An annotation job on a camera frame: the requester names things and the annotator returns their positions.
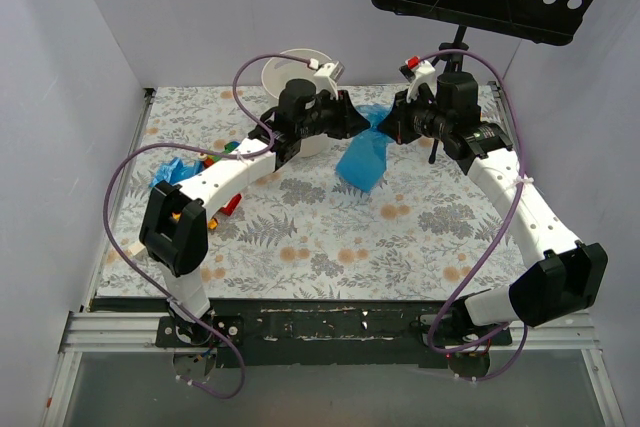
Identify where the blue plastic trash bag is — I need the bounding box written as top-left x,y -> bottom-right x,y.
336,104 -> 392,193

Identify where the blue bag piece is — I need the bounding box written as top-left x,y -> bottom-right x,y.
149,157 -> 201,188

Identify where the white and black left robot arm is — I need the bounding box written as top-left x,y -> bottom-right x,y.
139,79 -> 370,347

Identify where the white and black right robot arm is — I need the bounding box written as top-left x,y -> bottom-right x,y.
378,72 -> 608,345

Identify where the white cylindrical trash bin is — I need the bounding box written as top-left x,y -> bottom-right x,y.
261,48 -> 333,158

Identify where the red toy phone block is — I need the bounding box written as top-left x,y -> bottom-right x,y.
219,193 -> 242,217

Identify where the colourful toy block pile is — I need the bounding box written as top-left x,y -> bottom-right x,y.
197,141 -> 239,169

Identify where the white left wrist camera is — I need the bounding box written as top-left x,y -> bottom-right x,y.
313,62 -> 344,100

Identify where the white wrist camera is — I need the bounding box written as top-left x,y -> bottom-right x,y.
313,62 -> 344,100
399,56 -> 436,103

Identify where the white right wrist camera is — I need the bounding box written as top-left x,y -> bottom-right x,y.
399,56 -> 436,103

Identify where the aluminium rail frame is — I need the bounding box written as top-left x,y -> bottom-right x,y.
39,86 -> 626,427

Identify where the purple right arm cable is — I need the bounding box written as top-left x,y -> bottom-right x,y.
417,49 -> 529,381

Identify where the black scratched base plate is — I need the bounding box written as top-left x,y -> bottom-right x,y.
154,296 -> 514,368

